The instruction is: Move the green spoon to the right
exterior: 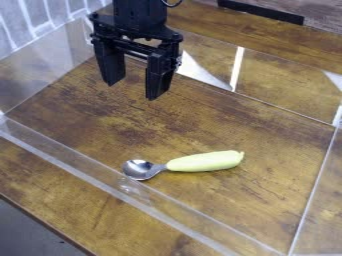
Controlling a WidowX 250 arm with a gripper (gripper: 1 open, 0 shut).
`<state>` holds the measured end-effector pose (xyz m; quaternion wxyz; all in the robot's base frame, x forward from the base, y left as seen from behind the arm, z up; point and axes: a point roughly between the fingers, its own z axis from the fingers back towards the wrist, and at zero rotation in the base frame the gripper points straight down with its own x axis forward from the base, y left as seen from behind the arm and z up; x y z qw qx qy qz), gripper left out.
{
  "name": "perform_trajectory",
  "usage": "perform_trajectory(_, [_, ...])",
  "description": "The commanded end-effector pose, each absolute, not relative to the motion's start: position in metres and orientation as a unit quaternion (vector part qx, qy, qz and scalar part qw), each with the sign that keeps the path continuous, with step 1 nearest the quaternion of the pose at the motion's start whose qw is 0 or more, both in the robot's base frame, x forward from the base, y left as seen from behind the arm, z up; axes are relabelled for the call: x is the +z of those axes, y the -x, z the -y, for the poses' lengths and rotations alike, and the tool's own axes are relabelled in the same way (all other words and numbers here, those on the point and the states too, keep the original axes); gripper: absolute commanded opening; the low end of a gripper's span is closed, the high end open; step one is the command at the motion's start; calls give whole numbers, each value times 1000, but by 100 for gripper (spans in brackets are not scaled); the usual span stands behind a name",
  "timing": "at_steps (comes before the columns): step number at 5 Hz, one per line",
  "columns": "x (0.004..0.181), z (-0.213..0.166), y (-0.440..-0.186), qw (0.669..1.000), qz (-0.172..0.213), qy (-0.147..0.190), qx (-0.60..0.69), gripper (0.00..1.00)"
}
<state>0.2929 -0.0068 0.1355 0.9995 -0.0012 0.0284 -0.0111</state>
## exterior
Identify green handled metal spoon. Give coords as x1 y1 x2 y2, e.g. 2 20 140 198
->
121 150 244 181

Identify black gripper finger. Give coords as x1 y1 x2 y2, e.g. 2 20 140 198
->
92 38 125 86
145 52 173 100

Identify clear acrylic enclosure walls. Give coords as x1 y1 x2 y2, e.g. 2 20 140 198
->
0 20 342 256

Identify black bar in background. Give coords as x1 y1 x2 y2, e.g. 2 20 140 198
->
216 0 304 25

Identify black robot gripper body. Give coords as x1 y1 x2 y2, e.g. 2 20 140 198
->
88 0 182 62

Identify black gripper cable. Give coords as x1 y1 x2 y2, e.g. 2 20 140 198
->
160 0 184 9

